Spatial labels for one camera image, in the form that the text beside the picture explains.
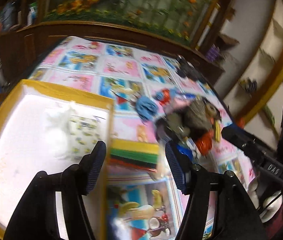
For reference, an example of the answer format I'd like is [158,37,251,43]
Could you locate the yellow taped tray box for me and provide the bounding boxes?
[0,80,113,239]

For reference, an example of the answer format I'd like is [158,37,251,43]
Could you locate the white gloved hand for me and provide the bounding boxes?
[247,177,283,223]

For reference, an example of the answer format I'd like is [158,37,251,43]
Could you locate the flower mural panel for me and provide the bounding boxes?
[44,0,212,46]

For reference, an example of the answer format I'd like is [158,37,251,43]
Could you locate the colourful patterned tablecloth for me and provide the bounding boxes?
[28,36,257,240]

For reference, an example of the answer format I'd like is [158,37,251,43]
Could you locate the knitted brown beanie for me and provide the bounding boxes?
[181,98,222,139]

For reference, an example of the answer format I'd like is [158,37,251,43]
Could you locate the black gadget on table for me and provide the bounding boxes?
[176,55,205,82]

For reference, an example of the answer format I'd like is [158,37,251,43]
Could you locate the patterned tissue pack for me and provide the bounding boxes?
[68,115,101,160]

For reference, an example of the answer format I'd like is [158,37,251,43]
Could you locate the white cloth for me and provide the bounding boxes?
[48,101,75,160]

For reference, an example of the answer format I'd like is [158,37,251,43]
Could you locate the orange plastic bag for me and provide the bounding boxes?
[195,130,214,156]

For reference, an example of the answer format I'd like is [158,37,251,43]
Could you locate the grey motor with shaft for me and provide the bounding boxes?
[155,113,190,143]

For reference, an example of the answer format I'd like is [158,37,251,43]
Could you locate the blue towel rag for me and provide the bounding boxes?
[135,96,158,121]

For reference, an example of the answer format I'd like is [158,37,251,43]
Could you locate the striped felt strip pack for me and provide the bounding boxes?
[214,120,221,142]

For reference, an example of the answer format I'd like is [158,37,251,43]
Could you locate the purple bottles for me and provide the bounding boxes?
[206,44,220,62]

